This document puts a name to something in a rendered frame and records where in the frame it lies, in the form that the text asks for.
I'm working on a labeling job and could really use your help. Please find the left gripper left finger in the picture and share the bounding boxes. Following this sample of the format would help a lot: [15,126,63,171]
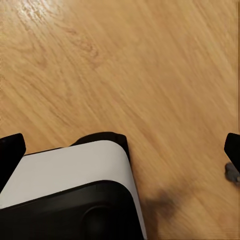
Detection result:
[0,133,26,193]

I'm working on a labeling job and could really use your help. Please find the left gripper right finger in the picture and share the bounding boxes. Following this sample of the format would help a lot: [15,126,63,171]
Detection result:
[224,133,240,173]

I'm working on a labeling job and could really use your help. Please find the swivel chair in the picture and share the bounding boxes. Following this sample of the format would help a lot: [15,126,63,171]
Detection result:
[226,162,240,182]

